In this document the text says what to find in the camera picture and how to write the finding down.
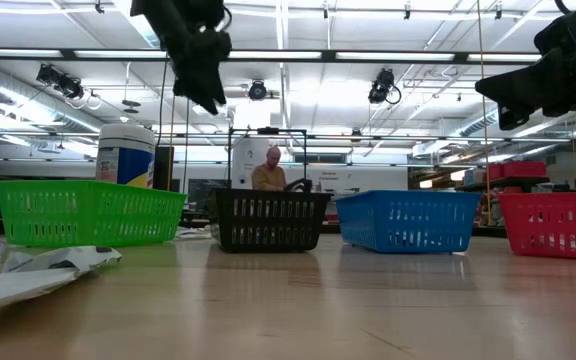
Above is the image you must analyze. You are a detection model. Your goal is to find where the dark monitor screen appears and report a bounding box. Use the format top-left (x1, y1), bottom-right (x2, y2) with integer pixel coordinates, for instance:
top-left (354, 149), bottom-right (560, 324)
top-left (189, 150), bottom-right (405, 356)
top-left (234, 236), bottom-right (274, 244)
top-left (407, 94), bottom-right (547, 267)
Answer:
top-left (187, 178), bottom-right (230, 214)

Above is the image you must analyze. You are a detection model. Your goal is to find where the green plastic basket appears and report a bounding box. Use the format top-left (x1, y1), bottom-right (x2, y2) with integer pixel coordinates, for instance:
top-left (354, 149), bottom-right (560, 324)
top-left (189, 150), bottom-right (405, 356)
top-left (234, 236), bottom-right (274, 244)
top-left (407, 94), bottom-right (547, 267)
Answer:
top-left (0, 179), bottom-right (189, 249)

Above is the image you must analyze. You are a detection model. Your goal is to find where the white packet dark print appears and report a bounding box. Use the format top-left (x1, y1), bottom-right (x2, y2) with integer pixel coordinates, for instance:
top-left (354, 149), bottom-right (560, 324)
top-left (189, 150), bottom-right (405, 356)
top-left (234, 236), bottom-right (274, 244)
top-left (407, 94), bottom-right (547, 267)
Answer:
top-left (3, 244), bottom-right (123, 275)

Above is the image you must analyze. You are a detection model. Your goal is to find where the white cabinet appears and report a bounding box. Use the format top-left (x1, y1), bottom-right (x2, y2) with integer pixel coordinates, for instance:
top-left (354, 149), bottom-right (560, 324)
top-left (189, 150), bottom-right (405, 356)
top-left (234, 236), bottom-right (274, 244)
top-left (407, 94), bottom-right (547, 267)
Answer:
top-left (231, 137), bottom-right (271, 191)

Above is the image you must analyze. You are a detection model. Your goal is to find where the black upright panel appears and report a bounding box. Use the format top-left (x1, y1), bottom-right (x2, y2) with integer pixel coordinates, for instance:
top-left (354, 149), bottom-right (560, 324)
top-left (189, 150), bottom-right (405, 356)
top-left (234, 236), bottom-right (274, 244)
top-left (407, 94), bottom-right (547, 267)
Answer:
top-left (153, 145), bottom-right (174, 191)

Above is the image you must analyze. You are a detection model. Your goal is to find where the black chair back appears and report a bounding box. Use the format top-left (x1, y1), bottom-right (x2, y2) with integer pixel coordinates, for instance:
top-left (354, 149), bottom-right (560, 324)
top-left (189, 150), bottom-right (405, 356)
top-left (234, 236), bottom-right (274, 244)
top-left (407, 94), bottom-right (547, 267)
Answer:
top-left (285, 177), bottom-right (314, 194)

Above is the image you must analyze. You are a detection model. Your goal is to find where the black overhead camera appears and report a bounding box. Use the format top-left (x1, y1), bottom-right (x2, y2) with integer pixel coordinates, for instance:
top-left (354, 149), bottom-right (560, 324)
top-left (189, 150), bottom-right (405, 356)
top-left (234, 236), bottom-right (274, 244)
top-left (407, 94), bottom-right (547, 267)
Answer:
top-left (367, 68), bottom-right (403, 106)

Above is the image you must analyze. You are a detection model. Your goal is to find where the black camera cluster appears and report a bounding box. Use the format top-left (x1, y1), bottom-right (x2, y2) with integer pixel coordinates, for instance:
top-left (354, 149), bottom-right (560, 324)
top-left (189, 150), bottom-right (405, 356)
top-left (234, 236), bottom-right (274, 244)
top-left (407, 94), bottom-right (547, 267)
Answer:
top-left (36, 63), bottom-right (86, 101)

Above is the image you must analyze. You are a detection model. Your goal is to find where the black hanging cable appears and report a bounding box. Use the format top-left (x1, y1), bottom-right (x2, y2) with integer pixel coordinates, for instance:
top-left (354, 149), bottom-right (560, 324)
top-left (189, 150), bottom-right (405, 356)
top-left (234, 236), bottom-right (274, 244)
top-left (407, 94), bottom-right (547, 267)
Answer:
top-left (182, 99), bottom-right (191, 192)
top-left (156, 59), bottom-right (169, 147)

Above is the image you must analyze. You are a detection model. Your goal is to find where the black beam with light bars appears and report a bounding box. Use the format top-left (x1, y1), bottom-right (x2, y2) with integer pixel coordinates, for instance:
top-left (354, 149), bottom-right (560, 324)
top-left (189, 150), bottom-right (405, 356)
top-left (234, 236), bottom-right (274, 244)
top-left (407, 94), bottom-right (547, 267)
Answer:
top-left (0, 47), bottom-right (543, 65)

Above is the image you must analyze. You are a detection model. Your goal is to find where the blue plastic basket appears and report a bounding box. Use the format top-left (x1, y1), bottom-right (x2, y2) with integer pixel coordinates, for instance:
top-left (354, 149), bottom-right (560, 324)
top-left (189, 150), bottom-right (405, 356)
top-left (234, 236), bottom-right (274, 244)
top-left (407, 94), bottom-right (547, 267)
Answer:
top-left (335, 189), bottom-right (483, 255)

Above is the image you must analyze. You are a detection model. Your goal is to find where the person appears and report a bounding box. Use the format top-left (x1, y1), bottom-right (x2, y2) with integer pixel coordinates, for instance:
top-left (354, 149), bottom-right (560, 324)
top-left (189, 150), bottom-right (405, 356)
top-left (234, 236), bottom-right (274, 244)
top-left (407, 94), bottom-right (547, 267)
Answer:
top-left (251, 145), bottom-right (289, 192)

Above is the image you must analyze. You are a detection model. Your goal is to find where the red plastic basket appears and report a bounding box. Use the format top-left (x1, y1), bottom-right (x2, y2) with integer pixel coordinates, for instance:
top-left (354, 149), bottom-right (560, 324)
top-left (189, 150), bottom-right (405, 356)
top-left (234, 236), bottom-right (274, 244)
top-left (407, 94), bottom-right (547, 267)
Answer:
top-left (497, 192), bottom-right (576, 262)

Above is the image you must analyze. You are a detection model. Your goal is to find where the black plastic basket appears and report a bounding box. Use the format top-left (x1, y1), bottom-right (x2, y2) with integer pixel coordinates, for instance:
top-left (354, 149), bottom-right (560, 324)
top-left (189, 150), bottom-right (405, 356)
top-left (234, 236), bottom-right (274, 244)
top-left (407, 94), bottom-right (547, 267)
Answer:
top-left (211, 188), bottom-right (333, 254)

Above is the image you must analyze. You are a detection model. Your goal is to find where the long striped packet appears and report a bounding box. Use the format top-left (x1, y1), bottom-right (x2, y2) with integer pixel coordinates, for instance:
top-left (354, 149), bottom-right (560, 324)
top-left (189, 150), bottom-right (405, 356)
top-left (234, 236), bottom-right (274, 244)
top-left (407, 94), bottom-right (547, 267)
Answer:
top-left (175, 225), bottom-right (215, 240)

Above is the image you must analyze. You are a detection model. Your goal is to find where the yellow hanging cable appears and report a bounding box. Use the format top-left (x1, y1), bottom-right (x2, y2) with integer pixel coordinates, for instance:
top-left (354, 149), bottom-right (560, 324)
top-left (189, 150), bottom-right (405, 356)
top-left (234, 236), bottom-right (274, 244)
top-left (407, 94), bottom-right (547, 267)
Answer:
top-left (476, 0), bottom-right (492, 226)

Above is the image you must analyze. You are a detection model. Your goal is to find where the white wipes canister blue label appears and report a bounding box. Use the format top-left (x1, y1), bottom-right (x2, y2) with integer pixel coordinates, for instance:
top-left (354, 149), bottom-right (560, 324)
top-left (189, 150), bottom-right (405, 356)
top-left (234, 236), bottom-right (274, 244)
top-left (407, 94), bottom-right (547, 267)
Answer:
top-left (95, 123), bottom-right (157, 190)

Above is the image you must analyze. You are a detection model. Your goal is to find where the long white ridged packet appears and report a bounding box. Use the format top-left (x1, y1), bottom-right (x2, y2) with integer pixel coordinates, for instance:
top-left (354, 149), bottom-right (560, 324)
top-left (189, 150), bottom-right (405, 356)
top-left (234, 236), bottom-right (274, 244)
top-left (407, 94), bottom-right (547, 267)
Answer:
top-left (0, 263), bottom-right (80, 312)

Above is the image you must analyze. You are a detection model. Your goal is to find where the black stand frame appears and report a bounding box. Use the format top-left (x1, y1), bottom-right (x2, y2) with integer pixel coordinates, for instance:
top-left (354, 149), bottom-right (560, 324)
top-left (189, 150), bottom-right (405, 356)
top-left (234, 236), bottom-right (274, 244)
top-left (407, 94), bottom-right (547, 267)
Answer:
top-left (226, 126), bottom-right (309, 192)

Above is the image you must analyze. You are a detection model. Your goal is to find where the large red storage bin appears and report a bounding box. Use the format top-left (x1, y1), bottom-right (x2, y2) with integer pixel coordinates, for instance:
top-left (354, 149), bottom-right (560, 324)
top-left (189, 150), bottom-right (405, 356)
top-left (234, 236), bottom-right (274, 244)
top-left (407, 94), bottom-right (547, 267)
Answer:
top-left (503, 160), bottom-right (548, 179)

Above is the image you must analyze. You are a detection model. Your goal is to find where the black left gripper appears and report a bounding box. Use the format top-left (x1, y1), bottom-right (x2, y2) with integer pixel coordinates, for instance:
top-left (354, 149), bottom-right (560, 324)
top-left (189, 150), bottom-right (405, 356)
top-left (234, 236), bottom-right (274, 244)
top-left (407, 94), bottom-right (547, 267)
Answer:
top-left (130, 0), bottom-right (233, 115)

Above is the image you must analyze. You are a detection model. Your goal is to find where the round black ceiling camera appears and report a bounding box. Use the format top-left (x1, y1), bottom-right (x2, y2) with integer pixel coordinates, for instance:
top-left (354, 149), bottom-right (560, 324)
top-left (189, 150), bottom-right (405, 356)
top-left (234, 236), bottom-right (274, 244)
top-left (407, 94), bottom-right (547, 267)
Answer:
top-left (247, 79), bottom-right (268, 102)

